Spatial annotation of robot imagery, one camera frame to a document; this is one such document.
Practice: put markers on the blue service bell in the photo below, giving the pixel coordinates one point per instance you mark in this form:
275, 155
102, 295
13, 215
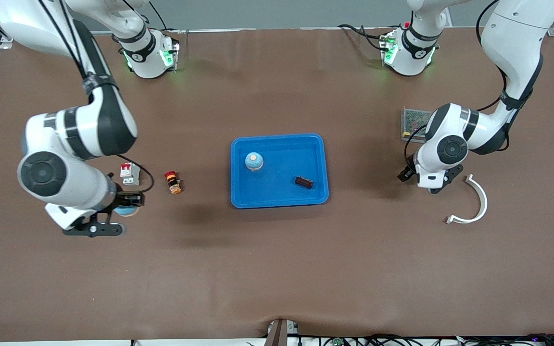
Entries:
254, 162
127, 211

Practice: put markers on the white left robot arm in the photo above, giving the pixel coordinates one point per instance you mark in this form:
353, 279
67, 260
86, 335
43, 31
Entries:
517, 48

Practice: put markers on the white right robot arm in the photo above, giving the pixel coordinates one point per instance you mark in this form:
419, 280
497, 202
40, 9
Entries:
80, 129

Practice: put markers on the red yellow emergency stop button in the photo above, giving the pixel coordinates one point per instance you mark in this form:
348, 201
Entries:
173, 183

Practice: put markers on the metal mesh power supply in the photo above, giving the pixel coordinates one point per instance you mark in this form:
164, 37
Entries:
414, 122

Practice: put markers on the blue plastic tray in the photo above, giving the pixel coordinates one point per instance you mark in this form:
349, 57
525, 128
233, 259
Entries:
279, 192

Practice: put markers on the brown table cover mat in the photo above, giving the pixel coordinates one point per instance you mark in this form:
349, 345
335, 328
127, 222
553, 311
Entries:
277, 264

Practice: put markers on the white circuit breaker red switch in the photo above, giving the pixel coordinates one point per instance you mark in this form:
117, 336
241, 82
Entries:
131, 175

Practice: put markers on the white curved plastic bracket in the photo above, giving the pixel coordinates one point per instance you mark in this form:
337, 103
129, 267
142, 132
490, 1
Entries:
483, 202

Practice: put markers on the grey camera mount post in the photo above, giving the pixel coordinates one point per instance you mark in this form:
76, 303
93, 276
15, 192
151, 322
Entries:
279, 331

